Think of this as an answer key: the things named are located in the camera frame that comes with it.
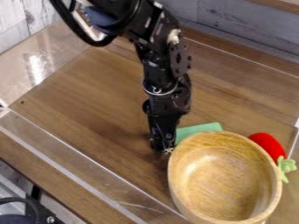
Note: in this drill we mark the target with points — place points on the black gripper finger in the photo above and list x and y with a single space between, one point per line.
161 139

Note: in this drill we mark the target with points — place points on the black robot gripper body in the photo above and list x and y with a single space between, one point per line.
166 105

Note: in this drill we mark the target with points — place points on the green foam block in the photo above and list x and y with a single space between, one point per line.
186 131

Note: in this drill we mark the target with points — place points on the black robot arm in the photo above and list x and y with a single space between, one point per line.
152 29

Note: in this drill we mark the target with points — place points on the brown wooden bowl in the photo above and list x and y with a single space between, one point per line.
222 179

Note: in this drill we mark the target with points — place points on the red plush strawberry toy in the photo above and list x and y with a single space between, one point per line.
276 152

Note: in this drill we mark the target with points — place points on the clear acrylic front barrier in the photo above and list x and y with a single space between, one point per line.
96 194

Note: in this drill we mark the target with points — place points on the black equipment base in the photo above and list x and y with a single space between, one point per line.
26 211

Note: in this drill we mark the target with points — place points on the clear acrylic corner bracket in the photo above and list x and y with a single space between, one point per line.
82 20

